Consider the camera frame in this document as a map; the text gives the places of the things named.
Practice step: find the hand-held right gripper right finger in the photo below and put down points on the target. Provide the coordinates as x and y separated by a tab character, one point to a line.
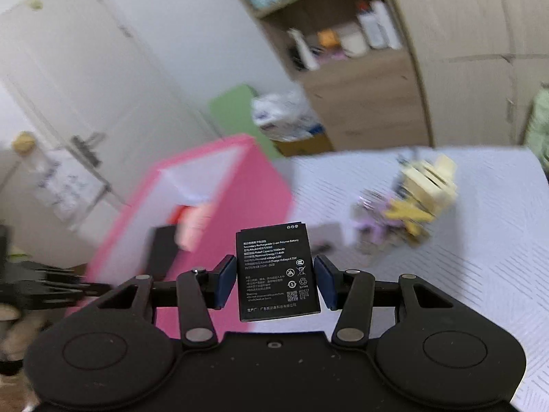
324	285

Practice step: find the wooden shelf unit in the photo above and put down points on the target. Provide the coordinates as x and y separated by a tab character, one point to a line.
364	107

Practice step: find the white charger cube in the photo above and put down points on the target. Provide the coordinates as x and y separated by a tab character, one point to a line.
429	184

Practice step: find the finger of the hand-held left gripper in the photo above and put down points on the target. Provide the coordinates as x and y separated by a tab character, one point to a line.
55	285

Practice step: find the pink cardboard box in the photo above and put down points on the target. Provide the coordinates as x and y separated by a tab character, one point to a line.
257	180

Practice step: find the purple star toy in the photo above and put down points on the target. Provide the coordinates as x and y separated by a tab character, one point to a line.
369	229

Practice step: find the white bottle with red cap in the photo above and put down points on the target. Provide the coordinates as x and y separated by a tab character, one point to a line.
369	30

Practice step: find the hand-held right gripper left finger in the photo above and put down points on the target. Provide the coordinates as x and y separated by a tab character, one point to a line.
225	283

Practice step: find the white tube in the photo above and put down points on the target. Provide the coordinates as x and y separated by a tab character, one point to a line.
304	51

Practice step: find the small orange box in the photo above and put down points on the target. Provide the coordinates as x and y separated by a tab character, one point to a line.
328	37

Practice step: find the white patterned bedsheet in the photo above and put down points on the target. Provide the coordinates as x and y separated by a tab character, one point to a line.
472	287

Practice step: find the white printed bag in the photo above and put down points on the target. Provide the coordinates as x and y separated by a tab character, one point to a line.
64	180

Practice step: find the light wooden wardrobe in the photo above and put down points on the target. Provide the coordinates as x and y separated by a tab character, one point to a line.
472	51

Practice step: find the black battery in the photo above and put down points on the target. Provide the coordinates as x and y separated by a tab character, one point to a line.
274	274

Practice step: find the pink rounded square case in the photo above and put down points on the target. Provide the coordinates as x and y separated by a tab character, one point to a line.
195	223

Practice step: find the pale green cloth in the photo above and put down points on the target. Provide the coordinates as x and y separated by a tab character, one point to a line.
538	124

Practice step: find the brown cardboard box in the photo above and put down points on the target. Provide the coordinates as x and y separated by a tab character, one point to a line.
304	146

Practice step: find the yellow starfish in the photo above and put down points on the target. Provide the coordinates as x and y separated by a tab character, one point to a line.
407	219

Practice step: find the white jar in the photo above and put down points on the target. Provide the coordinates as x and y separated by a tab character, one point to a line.
354	43

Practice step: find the plastic bag of tissue packs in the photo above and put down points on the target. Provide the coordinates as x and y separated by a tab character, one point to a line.
283	113

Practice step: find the green board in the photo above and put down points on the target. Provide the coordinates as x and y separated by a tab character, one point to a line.
231	107

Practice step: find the white door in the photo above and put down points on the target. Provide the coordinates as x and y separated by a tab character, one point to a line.
85	51

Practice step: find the yellow round object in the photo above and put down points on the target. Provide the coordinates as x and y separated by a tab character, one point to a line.
23	141

